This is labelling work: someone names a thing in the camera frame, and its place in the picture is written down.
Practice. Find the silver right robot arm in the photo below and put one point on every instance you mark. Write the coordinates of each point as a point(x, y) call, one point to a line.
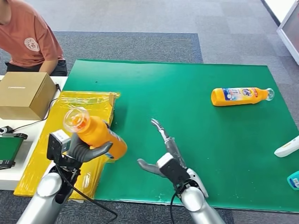
point(198, 204)

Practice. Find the teal plastic container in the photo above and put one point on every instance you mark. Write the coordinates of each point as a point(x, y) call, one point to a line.
point(294, 181)

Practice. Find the white framed panel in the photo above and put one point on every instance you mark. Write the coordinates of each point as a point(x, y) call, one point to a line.
point(291, 31)

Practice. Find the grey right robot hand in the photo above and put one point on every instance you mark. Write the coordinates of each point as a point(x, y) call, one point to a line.
point(171, 146)

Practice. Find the green table mat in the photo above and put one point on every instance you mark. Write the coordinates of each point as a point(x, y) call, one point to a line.
point(186, 130)

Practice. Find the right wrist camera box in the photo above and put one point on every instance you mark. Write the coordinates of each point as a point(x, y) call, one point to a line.
point(174, 170)

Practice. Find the yellow plastic wrapped package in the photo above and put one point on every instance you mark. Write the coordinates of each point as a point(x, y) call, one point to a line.
point(41, 154)

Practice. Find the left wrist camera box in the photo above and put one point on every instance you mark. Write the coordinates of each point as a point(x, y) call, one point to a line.
point(57, 145)

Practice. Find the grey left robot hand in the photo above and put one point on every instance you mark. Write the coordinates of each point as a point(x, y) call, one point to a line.
point(80, 152)

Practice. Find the brown cardboard box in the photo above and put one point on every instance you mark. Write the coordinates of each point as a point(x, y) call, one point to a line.
point(23, 95)

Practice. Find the white side table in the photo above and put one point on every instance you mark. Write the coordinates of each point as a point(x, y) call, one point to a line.
point(28, 136)

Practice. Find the person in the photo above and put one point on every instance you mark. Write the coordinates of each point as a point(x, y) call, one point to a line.
point(23, 31)

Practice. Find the white plastic bottle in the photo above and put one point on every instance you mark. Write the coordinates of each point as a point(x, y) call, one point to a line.
point(288, 148)

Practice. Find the person's forearm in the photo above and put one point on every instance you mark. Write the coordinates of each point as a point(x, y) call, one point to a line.
point(47, 66)

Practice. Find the green device with black frame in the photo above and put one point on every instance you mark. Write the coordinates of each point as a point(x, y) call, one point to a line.
point(9, 148)

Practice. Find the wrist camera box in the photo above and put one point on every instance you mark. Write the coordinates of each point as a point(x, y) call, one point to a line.
point(57, 145)
point(174, 170)

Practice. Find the orange bottle with clear cap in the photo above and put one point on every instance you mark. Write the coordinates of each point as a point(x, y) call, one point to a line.
point(98, 133)
point(235, 96)

